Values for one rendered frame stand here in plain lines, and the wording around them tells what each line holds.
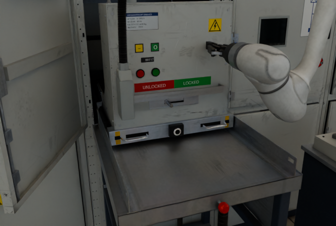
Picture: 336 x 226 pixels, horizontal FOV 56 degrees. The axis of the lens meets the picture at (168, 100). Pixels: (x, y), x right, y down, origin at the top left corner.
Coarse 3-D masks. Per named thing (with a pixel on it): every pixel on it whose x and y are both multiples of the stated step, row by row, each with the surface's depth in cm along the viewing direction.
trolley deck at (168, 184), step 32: (96, 128) 143; (128, 160) 115; (160, 160) 115; (192, 160) 115; (224, 160) 114; (256, 160) 114; (160, 192) 96; (192, 192) 96; (224, 192) 96; (256, 192) 100; (128, 224) 88
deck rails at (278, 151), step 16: (224, 128) 140; (240, 128) 133; (256, 144) 123; (272, 144) 113; (112, 160) 111; (272, 160) 113; (288, 160) 105; (288, 176) 103; (128, 192) 96; (128, 208) 87
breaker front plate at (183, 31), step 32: (128, 32) 112; (160, 32) 116; (192, 32) 120; (224, 32) 125; (128, 64) 116; (160, 64) 120; (192, 64) 124; (224, 64) 129; (192, 96) 128; (224, 96) 134
